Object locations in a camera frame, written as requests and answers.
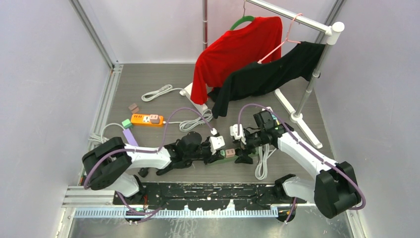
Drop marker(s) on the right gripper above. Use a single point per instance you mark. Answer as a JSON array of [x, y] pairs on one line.
[[243, 157]]

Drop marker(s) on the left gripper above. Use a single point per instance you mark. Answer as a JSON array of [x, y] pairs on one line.
[[211, 157]]

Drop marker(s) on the pink plug adapter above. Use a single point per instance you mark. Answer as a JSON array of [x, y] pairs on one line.
[[134, 109], [229, 153]]

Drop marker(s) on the green power strip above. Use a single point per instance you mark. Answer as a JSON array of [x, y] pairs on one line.
[[238, 156]]

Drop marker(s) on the purple power strip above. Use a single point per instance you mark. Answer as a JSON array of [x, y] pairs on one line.
[[130, 137]]

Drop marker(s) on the teal green plug adapter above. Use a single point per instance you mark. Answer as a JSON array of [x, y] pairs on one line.
[[127, 124]]

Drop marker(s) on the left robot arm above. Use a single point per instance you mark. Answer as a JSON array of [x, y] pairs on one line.
[[107, 164]]

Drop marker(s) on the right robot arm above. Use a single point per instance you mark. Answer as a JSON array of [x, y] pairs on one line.
[[334, 188]]

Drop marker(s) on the pink adapter on orange strip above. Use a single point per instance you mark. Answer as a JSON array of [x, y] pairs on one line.
[[155, 119]]

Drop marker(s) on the white power strip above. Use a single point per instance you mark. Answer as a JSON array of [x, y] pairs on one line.
[[273, 116]]

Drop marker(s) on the orange power strip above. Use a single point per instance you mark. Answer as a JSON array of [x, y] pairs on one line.
[[144, 120]]

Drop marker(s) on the red shirt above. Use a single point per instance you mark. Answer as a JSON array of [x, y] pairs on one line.
[[234, 50]]

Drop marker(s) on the black shirt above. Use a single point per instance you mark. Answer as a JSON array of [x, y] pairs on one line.
[[259, 79]]

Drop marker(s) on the pink hanger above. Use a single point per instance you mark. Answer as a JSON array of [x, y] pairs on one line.
[[285, 40]]

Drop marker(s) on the green hanger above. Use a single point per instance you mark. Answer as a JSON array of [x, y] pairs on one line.
[[243, 19]]

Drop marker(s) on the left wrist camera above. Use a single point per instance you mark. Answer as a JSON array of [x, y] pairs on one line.
[[216, 143]]

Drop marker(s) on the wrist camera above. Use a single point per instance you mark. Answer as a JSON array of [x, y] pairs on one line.
[[237, 133], [216, 143]]

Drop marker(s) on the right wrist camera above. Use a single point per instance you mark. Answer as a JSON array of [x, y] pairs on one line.
[[237, 133]]

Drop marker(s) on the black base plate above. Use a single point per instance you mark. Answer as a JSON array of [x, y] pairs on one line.
[[208, 196]]

